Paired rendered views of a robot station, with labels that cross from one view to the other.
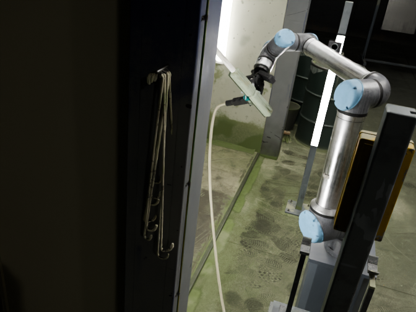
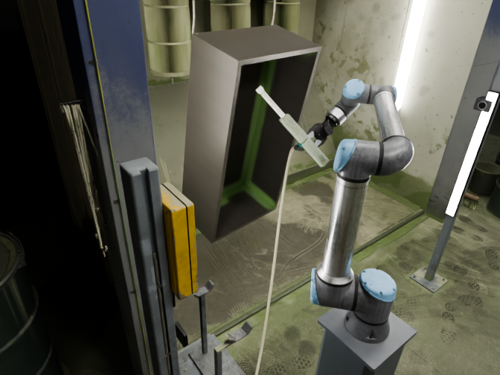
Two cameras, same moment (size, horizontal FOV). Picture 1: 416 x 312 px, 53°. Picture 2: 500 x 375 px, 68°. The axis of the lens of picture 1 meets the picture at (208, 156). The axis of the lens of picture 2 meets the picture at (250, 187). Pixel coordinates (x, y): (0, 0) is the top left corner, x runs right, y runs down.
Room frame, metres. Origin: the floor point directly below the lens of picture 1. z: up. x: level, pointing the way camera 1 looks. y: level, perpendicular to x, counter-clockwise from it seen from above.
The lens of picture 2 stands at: (0.44, -0.95, 1.98)
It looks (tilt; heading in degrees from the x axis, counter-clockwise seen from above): 30 degrees down; 37
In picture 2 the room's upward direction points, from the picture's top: 2 degrees clockwise
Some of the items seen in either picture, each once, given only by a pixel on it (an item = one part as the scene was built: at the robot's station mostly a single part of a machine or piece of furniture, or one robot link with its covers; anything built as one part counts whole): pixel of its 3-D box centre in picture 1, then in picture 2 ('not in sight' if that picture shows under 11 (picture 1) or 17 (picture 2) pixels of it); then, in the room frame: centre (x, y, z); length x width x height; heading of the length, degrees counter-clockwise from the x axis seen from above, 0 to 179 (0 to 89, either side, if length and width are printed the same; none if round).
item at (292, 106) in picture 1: (285, 116); (484, 179); (4.70, -0.86, 0.14); 0.31 x 0.29 x 0.28; 165
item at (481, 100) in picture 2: (334, 46); (484, 104); (2.91, -0.76, 1.35); 0.09 x 0.07 x 0.07; 75
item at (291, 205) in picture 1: (298, 208); (428, 279); (2.94, -0.80, 0.01); 0.20 x 0.20 x 0.01; 75
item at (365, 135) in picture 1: (371, 187); (173, 242); (0.89, -0.40, 1.42); 0.12 x 0.06 x 0.26; 75
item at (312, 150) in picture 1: (320, 117); (462, 185); (2.94, -0.80, 0.82); 0.05 x 0.05 x 1.64; 75
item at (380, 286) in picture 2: not in sight; (373, 294); (1.66, -0.70, 0.83); 0.17 x 0.15 x 0.18; 117
